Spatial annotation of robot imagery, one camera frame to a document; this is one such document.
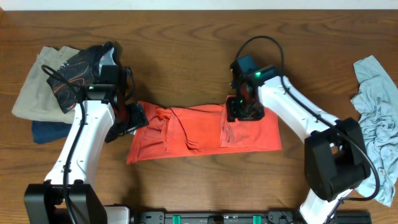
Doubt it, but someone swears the beige folded garment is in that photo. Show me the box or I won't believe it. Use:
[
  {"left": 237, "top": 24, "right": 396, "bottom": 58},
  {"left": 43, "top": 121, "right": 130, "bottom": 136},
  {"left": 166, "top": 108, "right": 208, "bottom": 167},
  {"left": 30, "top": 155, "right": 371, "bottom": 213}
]
[{"left": 12, "top": 46, "right": 78, "bottom": 124}]

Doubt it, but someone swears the light blue t-shirt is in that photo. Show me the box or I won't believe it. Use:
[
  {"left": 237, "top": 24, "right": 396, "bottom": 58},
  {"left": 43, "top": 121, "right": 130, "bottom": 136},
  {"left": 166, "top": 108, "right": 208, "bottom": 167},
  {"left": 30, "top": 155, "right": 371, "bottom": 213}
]
[{"left": 351, "top": 55, "right": 397, "bottom": 207}]

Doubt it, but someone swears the navy blue folded garment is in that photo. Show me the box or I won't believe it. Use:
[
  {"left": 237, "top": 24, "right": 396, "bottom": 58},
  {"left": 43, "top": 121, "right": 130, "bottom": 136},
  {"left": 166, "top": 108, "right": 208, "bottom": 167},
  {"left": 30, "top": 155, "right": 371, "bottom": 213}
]
[{"left": 31, "top": 121, "right": 72, "bottom": 144}]

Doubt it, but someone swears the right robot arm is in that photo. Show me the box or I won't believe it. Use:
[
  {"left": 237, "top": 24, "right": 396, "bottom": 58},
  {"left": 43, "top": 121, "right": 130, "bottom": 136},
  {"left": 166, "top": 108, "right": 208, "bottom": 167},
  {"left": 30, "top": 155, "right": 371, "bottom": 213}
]
[{"left": 226, "top": 55, "right": 372, "bottom": 223}]

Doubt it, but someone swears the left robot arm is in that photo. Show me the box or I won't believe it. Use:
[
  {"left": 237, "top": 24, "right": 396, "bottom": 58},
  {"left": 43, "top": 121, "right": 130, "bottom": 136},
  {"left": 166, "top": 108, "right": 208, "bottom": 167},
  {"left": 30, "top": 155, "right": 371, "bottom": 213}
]
[{"left": 24, "top": 65, "right": 148, "bottom": 223}]

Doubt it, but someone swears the black orange patterned shirt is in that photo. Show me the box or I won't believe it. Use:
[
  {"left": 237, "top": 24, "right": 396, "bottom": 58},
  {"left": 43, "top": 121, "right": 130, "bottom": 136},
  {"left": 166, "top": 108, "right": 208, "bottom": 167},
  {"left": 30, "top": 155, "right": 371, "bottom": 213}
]
[{"left": 47, "top": 42, "right": 118, "bottom": 113}]

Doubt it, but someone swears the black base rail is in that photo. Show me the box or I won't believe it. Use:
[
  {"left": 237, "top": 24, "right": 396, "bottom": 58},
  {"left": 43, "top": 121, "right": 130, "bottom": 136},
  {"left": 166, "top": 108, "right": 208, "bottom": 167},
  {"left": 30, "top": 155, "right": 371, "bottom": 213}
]
[{"left": 128, "top": 210, "right": 373, "bottom": 224}]

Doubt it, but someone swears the red soccer t-shirt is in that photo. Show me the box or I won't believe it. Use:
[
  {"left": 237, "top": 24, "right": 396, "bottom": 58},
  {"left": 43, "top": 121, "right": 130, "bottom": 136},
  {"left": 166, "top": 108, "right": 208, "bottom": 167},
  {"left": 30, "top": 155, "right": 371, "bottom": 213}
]
[{"left": 127, "top": 101, "right": 282, "bottom": 164}]

